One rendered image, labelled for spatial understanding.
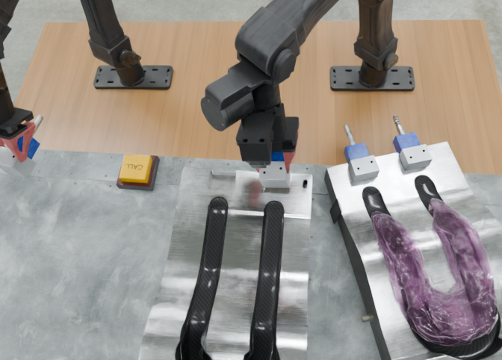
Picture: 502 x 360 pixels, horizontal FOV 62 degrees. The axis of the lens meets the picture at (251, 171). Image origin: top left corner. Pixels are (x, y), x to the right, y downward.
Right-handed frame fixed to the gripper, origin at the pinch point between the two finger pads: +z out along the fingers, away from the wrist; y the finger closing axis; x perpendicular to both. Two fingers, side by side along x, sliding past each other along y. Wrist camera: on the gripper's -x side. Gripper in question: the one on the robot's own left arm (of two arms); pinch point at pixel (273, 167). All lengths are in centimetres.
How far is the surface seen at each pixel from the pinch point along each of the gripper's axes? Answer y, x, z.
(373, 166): 18.2, 7.9, 6.6
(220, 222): -10.2, -6.9, 8.0
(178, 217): -18.3, -7.3, 6.5
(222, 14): -55, 161, 33
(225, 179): -11.3, 3.1, 6.1
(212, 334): -7.2, -27.7, 10.9
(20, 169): -50, -5, -4
